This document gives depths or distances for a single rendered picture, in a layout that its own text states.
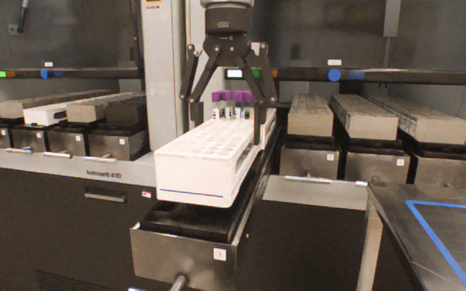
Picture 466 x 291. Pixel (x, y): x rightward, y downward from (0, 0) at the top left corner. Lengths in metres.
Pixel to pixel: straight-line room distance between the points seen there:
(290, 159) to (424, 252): 0.42
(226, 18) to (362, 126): 0.46
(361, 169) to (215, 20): 0.47
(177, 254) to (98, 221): 0.67
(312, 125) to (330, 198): 0.19
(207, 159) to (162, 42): 0.56
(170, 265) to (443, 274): 0.29
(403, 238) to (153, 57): 0.73
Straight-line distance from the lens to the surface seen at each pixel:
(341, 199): 0.75
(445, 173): 0.78
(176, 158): 0.35
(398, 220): 0.41
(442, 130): 0.83
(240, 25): 0.47
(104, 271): 1.13
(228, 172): 0.34
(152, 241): 0.38
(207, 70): 0.50
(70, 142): 0.97
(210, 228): 0.35
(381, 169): 0.73
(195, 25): 0.82
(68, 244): 1.17
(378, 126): 0.78
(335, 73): 0.73
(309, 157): 0.70
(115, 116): 0.94
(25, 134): 1.10
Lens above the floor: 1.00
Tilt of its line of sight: 14 degrees down
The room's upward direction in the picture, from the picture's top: straight up
